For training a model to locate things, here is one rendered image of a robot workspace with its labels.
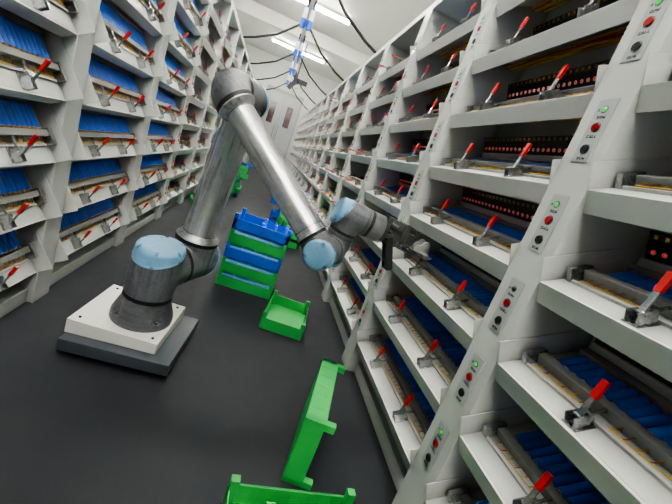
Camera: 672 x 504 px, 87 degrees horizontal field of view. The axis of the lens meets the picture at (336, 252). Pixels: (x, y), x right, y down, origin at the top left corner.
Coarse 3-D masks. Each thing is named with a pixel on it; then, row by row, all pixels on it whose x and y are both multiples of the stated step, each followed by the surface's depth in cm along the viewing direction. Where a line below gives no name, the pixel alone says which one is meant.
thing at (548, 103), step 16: (592, 64) 92; (608, 64) 88; (528, 80) 115; (544, 80) 108; (560, 80) 102; (576, 80) 97; (592, 80) 92; (512, 96) 123; (528, 96) 115; (544, 96) 84; (560, 96) 88; (576, 96) 75; (592, 96) 71; (464, 112) 128; (480, 112) 109; (496, 112) 102; (512, 112) 95; (528, 112) 89; (544, 112) 84; (560, 112) 79; (576, 112) 75
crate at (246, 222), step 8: (240, 216) 195; (248, 216) 200; (256, 216) 200; (232, 224) 181; (240, 224) 181; (248, 224) 181; (256, 224) 182; (272, 224) 201; (248, 232) 182; (256, 232) 182; (264, 232) 182; (272, 232) 183; (280, 232) 203; (288, 232) 183; (272, 240) 184; (280, 240) 184; (288, 240) 184
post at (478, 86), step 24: (504, 24) 122; (528, 24) 123; (480, 72) 125; (504, 72) 127; (456, 96) 127; (480, 96) 128; (504, 96) 129; (456, 144) 131; (480, 144) 133; (408, 192) 143; (432, 192) 135; (456, 192) 137; (408, 216) 136; (432, 240) 141; (384, 288) 144; (360, 312) 155; (360, 360) 152
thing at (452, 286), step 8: (424, 264) 127; (432, 272) 121; (440, 272) 118; (440, 280) 115; (448, 280) 111; (448, 288) 110; (456, 288) 105; (464, 296) 101; (472, 296) 99; (472, 304) 97; (480, 304) 95; (472, 312) 94; (480, 312) 93
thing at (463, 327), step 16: (400, 256) 140; (400, 272) 130; (480, 272) 112; (416, 288) 116; (432, 288) 112; (432, 304) 104; (464, 304) 100; (448, 320) 95; (464, 320) 92; (480, 320) 82; (464, 336) 87
